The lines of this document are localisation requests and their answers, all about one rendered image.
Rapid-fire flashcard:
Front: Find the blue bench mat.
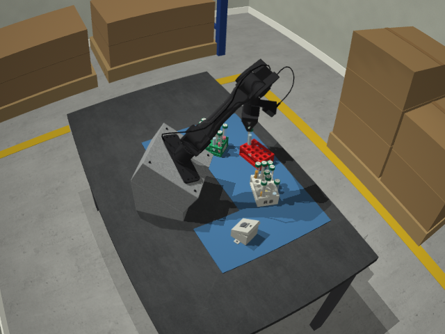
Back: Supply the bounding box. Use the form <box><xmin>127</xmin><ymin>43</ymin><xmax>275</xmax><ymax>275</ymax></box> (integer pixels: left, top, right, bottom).
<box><xmin>194</xmin><ymin>113</ymin><xmax>331</xmax><ymax>273</ymax></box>

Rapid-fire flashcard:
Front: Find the red rack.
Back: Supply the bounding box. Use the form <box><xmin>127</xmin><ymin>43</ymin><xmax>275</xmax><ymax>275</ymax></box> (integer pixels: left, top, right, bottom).
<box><xmin>239</xmin><ymin>139</ymin><xmax>275</xmax><ymax>168</ymax></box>

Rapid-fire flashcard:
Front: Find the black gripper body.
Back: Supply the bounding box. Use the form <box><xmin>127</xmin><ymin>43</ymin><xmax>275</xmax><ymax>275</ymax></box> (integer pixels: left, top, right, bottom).
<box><xmin>241</xmin><ymin>102</ymin><xmax>258</xmax><ymax>122</ymax></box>

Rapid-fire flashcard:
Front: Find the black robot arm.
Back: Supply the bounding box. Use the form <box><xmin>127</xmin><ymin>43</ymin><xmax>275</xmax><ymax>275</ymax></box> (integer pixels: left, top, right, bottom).
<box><xmin>162</xmin><ymin>59</ymin><xmax>279</xmax><ymax>184</ymax></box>

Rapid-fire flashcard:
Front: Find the white test tube rack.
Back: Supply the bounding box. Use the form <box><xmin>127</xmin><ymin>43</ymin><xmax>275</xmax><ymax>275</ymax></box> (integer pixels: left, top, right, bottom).
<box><xmin>250</xmin><ymin>174</ymin><xmax>280</xmax><ymax>207</ymax></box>

